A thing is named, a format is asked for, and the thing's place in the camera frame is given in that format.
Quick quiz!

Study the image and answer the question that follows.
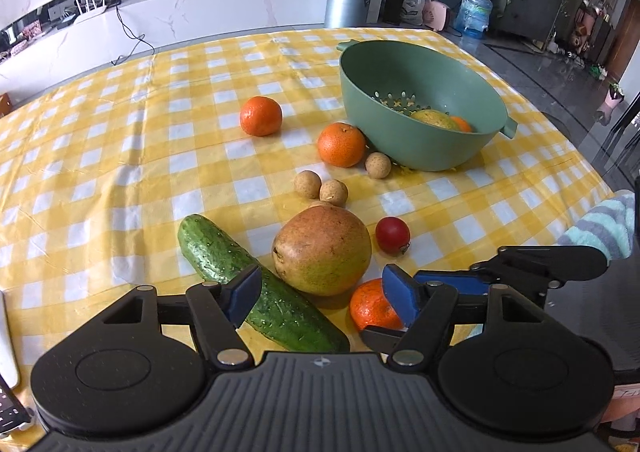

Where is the white marble media console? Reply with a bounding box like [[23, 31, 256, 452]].
[[0, 0, 372, 106]]

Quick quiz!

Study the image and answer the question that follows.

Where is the brown longan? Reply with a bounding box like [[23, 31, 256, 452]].
[[319, 179, 349, 207], [293, 170, 322, 200], [365, 152, 392, 179]]

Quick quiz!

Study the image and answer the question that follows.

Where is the blue water jug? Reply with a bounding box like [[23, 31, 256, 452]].
[[452, 0, 494, 40]]

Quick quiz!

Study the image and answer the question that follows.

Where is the black cable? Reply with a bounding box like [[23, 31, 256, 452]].
[[111, 0, 157, 66]]

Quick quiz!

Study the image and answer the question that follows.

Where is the green colander bowl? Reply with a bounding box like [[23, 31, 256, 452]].
[[336, 39, 519, 172]]

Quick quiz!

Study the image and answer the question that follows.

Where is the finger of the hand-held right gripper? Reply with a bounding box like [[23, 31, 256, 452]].
[[359, 325, 407, 349], [414, 252, 506, 297]]

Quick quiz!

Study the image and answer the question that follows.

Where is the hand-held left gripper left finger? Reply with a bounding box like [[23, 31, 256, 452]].
[[97, 263, 264, 371]]

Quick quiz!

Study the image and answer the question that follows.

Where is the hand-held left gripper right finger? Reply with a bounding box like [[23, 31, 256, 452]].
[[381, 263, 552, 368]]

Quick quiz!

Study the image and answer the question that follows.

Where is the pink pig-shaped appliance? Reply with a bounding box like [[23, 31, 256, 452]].
[[422, 0, 451, 31]]

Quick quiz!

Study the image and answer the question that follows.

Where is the pink flower pot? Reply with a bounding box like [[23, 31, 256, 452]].
[[598, 82, 626, 126]]

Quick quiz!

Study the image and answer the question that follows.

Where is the white plastic bag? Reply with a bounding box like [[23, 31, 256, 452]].
[[401, 0, 426, 26]]

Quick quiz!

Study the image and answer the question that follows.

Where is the yellow checked tablecloth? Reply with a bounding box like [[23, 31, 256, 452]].
[[0, 26, 617, 449]]

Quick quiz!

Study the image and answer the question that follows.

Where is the white flat device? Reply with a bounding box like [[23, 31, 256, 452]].
[[0, 289, 21, 391]]

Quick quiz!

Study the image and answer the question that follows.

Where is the yellow green pear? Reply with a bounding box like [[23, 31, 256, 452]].
[[410, 109, 460, 131]]

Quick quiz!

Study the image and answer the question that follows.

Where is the large brownish green pear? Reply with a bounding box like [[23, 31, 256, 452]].
[[272, 205, 373, 296]]

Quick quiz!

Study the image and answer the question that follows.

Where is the red cherry tomato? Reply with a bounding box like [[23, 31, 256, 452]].
[[375, 216, 412, 255]]

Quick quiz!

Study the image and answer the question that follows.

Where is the green cucumber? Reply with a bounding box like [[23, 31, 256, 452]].
[[177, 214, 351, 354]]

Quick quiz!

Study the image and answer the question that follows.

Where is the white router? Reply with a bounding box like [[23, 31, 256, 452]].
[[72, 0, 109, 21]]

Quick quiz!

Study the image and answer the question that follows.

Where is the dark keypad device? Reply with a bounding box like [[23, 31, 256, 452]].
[[0, 372, 37, 434]]

